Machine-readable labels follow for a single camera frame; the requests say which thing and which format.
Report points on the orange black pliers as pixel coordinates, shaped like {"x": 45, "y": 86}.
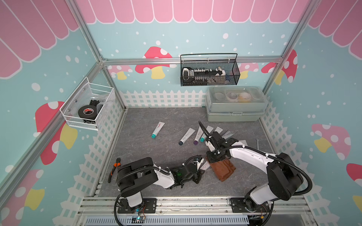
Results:
{"x": 115, "y": 166}

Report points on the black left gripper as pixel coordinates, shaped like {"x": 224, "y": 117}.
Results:
{"x": 198, "y": 175}

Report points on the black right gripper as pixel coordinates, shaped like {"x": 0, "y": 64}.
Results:
{"x": 208, "y": 154}

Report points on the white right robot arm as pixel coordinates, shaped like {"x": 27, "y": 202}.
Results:
{"x": 285, "y": 179}

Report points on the white R&O tube red scribble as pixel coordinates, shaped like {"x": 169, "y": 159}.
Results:
{"x": 218, "y": 129}

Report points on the silver purple Protetix toothpaste tube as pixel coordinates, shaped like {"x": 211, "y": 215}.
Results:
{"x": 227, "y": 134}

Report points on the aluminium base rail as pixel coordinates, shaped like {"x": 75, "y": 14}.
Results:
{"x": 195, "y": 211}

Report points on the white dark cap toothpaste tube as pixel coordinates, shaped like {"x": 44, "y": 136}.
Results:
{"x": 189, "y": 132}

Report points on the white wire basket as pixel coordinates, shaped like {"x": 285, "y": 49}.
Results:
{"x": 103, "y": 97}

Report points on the black tape roll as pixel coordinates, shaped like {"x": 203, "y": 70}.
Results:
{"x": 88, "y": 112}

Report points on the white R&O purple cap tube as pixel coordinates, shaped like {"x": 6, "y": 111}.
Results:
{"x": 198, "y": 136}

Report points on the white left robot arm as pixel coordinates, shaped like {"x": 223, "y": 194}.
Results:
{"x": 134, "y": 177}

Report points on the brown cloth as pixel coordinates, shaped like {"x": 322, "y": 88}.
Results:
{"x": 223, "y": 169}

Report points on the black wire mesh basket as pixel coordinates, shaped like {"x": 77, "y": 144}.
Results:
{"x": 214, "y": 69}

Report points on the white green cap toothpaste tube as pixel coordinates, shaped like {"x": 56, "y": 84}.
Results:
{"x": 204, "y": 136}

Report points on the green plastic storage box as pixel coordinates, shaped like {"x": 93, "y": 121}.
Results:
{"x": 235, "y": 104}

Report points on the white pink cap toothpaste tube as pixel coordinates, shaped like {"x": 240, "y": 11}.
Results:
{"x": 205, "y": 166}

